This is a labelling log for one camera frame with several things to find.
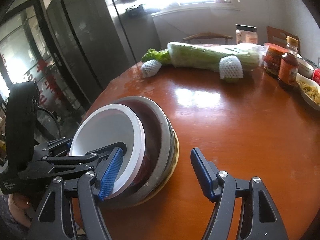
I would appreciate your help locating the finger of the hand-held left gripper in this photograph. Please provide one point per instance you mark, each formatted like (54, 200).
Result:
(75, 158)
(58, 145)

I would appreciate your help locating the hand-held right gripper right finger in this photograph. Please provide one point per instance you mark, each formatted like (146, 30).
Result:
(202, 175)

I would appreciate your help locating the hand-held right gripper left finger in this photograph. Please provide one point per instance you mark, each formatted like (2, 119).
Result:
(110, 175)

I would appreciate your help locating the shallow round steel pan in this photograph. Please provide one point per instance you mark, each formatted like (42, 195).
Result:
(173, 145)

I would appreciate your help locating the red printed paper bowl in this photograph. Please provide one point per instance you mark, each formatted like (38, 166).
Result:
(107, 130)

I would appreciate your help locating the large steel bowl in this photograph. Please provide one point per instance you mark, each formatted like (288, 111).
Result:
(163, 130)

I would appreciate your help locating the orange plastic bowl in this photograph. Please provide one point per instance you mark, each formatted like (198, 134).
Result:
(148, 122)

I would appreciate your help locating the person's left hand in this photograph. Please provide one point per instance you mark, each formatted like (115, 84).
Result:
(18, 202)

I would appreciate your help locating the glass door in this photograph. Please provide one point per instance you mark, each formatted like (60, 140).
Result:
(30, 55)

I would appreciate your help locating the grey refrigerator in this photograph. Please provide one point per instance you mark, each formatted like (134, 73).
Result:
(87, 42)

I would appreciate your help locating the large fruit in foam net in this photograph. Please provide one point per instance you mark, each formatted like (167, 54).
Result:
(230, 68)

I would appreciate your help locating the small fruit in foam net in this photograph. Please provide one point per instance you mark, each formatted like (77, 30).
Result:
(151, 67)

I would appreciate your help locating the wrapped napa cabbage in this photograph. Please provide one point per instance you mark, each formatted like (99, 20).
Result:
(200, 55)

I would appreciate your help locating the green leafy vegetable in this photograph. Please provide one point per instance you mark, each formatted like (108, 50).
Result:
(155, 55)

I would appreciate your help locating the sauce bottle with orange cap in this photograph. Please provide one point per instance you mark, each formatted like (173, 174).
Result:
(288, 72)

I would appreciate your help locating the red sauce jar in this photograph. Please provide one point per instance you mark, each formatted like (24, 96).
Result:
(272, 60)

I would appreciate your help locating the white dish with food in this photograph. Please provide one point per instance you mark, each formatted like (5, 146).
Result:
(310, 92)

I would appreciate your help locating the curved-back wooden chair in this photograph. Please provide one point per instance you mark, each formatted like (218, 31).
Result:
(207, 35)

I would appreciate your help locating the clear jar with black lid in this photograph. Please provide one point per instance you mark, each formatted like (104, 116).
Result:
(246, 36)

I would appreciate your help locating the white ceramic bowl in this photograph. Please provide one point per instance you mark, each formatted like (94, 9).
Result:
(305, 67)

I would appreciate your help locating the red tissue box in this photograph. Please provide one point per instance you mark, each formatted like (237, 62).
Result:
(317, 76)

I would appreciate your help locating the panel-back wooden chair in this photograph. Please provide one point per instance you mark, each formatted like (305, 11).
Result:
(275, 36)

